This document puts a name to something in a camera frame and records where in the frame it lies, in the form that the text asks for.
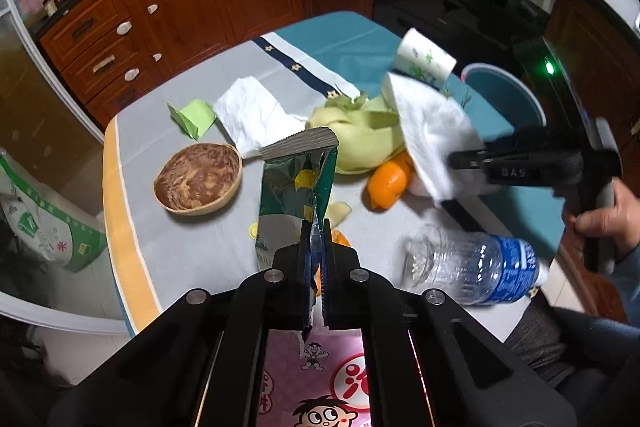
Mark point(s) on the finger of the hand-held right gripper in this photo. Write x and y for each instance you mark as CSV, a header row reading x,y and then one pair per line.
x,y
467,159

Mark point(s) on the pale green peel strip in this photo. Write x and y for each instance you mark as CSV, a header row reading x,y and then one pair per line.
x,y
340,212

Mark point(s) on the person's leg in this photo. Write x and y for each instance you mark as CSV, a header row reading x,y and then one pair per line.
x,y
575,347

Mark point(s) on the person's right hand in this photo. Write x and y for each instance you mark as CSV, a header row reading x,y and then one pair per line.
x,y
625,222

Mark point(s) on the brown coconut shell bowl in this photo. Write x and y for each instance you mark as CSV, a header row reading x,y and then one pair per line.
x,y
200,177

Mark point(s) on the pale green vegetable leaf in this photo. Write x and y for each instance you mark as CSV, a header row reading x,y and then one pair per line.
x,y
360,137

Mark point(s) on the pink printed bag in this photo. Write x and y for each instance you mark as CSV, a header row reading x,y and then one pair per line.
x,y
310,387

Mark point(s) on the white green plastic bag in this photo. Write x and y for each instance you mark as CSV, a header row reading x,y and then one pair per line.
x,y
45,227

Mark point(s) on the clear plastic water bottle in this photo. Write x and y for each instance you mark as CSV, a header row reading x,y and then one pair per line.
x,y
465,262

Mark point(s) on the green snack packet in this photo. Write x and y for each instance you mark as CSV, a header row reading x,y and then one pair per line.
x,y
290,187

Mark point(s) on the teal trash bin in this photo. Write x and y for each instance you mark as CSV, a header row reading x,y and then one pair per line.
x,y
500,97

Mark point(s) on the brown wooden cabinet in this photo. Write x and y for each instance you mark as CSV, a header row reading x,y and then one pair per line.
x,y
175,7

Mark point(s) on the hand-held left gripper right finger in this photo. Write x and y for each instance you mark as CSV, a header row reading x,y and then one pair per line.
x,y
326,277

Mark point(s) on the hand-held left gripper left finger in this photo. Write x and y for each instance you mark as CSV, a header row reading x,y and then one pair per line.
x,y
306,277

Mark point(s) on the grey teal tablecloth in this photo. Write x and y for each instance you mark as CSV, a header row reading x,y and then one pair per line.
x,y
210,247

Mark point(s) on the glass sliding door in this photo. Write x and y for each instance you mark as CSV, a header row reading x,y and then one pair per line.
x,y
30,97

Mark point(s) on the white paper towel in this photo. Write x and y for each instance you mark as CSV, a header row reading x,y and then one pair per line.
x,y
430,127
250,107

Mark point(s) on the white green printed paper cup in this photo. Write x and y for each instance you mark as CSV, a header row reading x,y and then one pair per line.
x,y
420,57

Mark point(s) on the small orange peel piece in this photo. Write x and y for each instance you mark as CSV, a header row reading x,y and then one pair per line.
x,y
342,239

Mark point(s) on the green folded paper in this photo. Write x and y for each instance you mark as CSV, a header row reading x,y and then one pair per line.
x,y
197,114

